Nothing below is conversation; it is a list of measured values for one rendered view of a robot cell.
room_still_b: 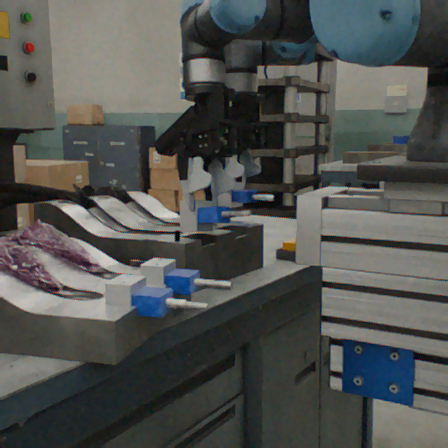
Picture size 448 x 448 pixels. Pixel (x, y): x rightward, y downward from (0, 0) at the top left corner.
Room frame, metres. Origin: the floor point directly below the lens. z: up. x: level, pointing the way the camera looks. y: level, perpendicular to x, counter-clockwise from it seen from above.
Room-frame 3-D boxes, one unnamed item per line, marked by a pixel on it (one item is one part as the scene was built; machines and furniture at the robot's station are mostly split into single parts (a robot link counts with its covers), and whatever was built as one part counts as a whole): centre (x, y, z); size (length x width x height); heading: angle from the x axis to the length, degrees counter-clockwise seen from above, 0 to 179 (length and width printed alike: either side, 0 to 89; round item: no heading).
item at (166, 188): (8.00, 0.52, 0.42); 0.86 x 0.33 x 0.83; 67
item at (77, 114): (8.46, 1.86, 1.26); 0.42 x 0.33 x 0.29; 67
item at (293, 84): (5.81, -0.50, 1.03); 1.54 x 0.94 x 2.06; 157
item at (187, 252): (1.22, 0.19, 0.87); 0.50 x 0.26 x 0.14; 56
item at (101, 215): (1.20, 0.18, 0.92); 0.35 x 0.16 x 0.09; 56
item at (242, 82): (1.34, -0.04, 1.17); 0.08 x 0.08 x 0.05
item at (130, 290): (0.75, 0.08, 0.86); 0.13 x 0.05 x 0.05; 73
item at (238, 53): (1.34, -0.05, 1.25); 0.09 x 0.08 x 0.11; 87
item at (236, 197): (1.33, -0.06, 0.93); 0.13 x 0.05 x 0.05; 56
